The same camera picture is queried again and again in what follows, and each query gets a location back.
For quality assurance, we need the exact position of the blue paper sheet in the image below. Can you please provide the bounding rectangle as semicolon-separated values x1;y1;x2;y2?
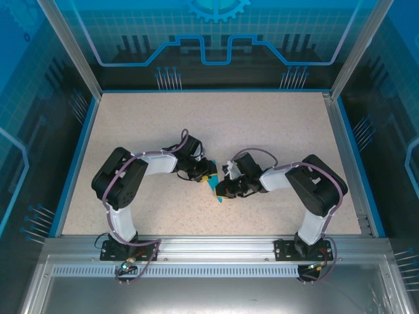
204;159;232;203

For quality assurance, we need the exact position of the grey metal tray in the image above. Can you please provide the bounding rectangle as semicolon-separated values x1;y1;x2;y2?
19;254;410;314

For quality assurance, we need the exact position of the blue table edge strip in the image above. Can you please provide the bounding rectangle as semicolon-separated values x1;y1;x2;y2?
335;96;388;238
48;94;103;238

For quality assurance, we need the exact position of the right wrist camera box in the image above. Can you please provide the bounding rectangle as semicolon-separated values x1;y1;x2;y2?
222;162;242;181

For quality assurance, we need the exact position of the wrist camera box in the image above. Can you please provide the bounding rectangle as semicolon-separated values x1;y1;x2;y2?
193;145;208;163
222;162;242;181

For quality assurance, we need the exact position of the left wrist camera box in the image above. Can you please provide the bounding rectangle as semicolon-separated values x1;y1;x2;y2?
193;145;208;163

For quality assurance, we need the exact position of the aluminium mounting rail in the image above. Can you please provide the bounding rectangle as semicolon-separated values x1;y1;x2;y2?
42;235;392;261

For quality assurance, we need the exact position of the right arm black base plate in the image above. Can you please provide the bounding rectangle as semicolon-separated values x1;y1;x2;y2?
274;237;335;262

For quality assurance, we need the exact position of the slotted grey cable duct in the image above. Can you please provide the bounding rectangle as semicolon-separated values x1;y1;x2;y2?
52;265;302;277

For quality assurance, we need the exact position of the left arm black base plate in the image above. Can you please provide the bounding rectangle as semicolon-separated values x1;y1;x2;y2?
100;240;160;262

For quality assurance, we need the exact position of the aluminium side rail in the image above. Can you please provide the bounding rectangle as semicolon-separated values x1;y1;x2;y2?
321;92;377;237

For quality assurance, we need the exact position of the aluminium frame post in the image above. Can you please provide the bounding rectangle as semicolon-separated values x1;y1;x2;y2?
36;0;103;101
329;0;396;101

